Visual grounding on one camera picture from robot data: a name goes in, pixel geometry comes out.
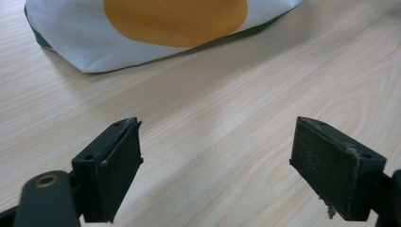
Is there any white cloth with orange circle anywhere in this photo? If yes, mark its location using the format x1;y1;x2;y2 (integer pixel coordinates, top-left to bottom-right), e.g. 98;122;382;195
24;0;306;74

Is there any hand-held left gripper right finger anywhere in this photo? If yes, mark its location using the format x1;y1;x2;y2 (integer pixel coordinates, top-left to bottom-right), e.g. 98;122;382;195
288;115;388;222

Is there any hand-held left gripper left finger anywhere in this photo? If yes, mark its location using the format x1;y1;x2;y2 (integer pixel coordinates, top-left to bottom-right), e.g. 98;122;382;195
71;116;145;224

